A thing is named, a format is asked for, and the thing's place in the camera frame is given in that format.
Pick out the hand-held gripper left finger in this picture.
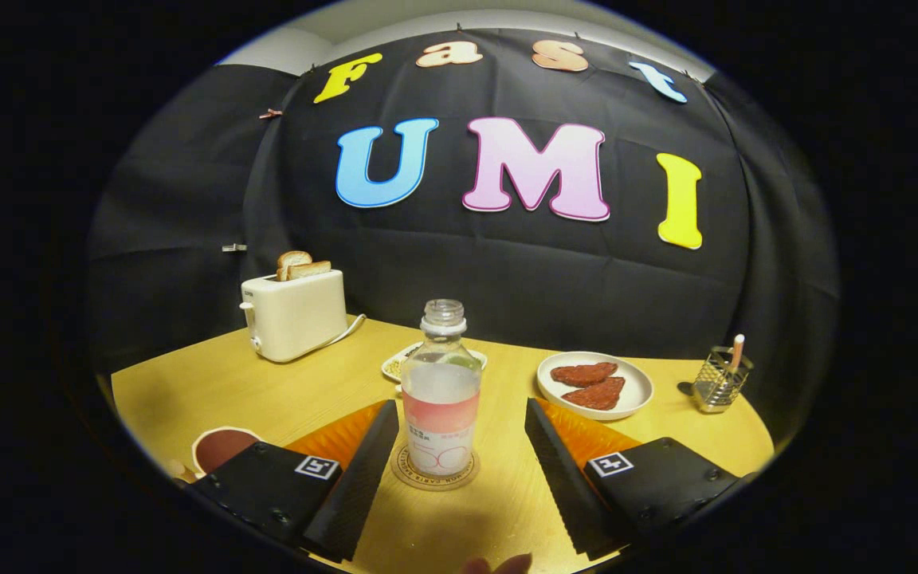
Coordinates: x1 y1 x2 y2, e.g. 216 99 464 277
188 399 400 563

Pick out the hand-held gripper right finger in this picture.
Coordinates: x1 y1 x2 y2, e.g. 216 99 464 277
524 398 755 560

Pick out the round brown coaster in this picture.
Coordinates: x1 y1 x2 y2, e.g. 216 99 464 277
390 442 481 492

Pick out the clear juice bottle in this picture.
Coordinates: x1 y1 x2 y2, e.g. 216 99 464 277
401 299 482 478

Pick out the cream cup with wooden handle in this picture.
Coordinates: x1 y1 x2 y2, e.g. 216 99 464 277
168 427 265 483

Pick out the red meat piece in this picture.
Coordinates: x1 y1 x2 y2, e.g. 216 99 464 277
561 376 626 411
550 362 619 388

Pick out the white round plate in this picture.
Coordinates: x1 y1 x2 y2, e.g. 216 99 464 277
536 352 655 422

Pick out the wooden table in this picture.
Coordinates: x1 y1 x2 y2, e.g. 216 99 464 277
111 315 776 574

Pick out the white divided grain dish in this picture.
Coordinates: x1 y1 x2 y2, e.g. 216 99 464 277
381 341 488 382

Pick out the cream toaster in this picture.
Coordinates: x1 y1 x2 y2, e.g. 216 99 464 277
240 269 348 364

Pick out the metal mesh holder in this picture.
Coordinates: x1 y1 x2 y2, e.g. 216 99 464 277
692 346 755 414

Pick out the black backdrop cloth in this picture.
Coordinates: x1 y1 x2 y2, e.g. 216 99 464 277
84 28 841 447

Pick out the white toaster cable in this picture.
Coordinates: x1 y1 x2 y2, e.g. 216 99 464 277
330 313 367 348

